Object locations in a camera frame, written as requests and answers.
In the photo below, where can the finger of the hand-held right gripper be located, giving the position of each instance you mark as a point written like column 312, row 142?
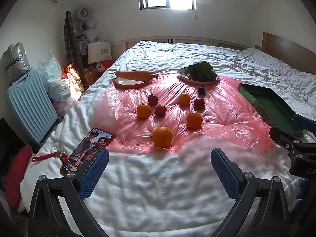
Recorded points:
column 304, row 122
column 281, row 135

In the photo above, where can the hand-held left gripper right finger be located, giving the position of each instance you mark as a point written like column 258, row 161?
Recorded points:
column 226, row 175

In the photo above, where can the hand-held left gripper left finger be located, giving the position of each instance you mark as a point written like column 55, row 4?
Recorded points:
column 95, row 175

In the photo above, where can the green rectangular tray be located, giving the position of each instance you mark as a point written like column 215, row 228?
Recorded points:
column 271, row 103

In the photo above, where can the orange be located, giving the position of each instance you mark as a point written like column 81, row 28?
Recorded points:
column 144, row 110
column 184, row 98
column 194, row 120
column 162, row 136

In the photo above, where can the red apple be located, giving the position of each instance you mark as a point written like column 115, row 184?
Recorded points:
column 153, row 99
column 199, row 103
column 160, row 110

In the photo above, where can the dark purple plum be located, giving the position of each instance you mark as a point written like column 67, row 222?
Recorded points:
column 201, row 90

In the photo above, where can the smartphone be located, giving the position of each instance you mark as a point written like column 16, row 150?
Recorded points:
column 86, row 148

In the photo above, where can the pink plastic sheet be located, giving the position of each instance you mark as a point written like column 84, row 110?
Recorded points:
column 222, row 118

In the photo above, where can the red cloth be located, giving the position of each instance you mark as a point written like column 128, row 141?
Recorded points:
column 18, row 175

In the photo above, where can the wooden headboard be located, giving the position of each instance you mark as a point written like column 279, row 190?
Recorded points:
column 284, row 48

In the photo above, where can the light blue ribbed suitcase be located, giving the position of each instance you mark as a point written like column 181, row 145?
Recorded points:
column 29, row 106

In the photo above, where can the orange-rimmed white plate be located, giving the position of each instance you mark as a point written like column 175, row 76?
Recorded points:
column 128, row 83

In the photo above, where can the yellow bottle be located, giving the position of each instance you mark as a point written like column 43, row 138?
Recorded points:
column 88, row 76

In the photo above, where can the red and yellow bag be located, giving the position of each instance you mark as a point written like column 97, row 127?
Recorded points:
column 72, row 76

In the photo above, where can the green leafy vegetable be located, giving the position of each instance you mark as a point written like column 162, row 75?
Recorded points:
column 201, row 71

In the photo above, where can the round metal plate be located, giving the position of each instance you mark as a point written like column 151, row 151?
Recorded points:
column 182, row 74

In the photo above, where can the clear plastic bag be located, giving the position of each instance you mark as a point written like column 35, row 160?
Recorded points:
column 53, row 69

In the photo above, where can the white paper bag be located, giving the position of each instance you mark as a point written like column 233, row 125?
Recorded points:
column 100, row 53

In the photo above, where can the small purple fan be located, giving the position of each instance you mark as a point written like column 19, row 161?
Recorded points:
column 82, row 47
column 82, row 14

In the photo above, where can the plaid scarf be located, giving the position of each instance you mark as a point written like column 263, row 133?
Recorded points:
column 70, row 39

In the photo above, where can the grey printed plastic bag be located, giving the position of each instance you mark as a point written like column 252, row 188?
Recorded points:
column 14, row 59

